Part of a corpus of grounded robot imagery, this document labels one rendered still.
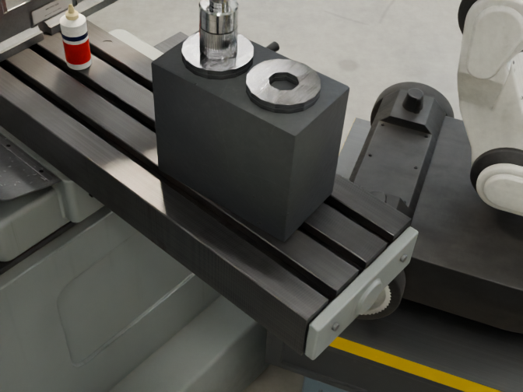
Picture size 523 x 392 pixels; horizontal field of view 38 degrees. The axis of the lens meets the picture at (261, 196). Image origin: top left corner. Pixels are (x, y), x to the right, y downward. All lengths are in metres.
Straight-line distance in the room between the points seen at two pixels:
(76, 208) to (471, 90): 0.71
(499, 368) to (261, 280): 0.76
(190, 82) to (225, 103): 0.05
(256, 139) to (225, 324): 0.96
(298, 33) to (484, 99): 1.70
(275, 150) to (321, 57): 2.05
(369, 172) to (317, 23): 1.58
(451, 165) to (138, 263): 0.71
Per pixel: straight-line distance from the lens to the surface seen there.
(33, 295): 1.33
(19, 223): 1.22
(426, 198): 1.62
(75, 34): 1.24
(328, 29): 3.09
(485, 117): 1.47
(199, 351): 1.77
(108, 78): 1.25
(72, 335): 1.50
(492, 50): 1.33
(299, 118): 0.88
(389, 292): 1.50
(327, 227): 1.02
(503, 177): 1.49
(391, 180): 1.61
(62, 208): 1.26
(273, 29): 3.06
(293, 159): 0.89
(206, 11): 0.91
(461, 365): 1.59
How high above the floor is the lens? 1.69
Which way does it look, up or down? 46 degrees down
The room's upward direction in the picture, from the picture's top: 4 degrees clockwise
